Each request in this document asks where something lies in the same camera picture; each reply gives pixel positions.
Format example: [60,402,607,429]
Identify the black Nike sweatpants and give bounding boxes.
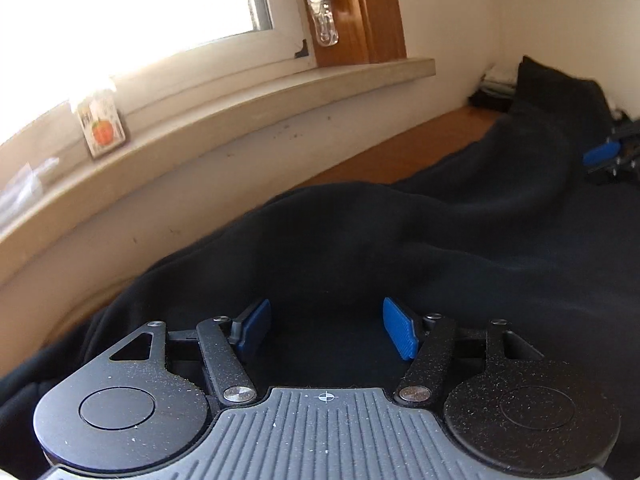
[1,58,639,479]

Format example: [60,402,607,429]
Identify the white patterned folded cloth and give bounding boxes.
[480,64,518,94]

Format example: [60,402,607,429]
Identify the black folded garment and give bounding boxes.
[468,87,515,113]

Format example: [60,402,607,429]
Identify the small orange picture carton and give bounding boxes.
[75,90,127,159]

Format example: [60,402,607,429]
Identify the clear plastic bag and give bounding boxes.
[0,157,60,229]

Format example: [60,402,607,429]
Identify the brown wooden window frame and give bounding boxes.
[309,0,407,67]

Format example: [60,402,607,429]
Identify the clear blind pull handle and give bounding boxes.
[306,0,340,48]

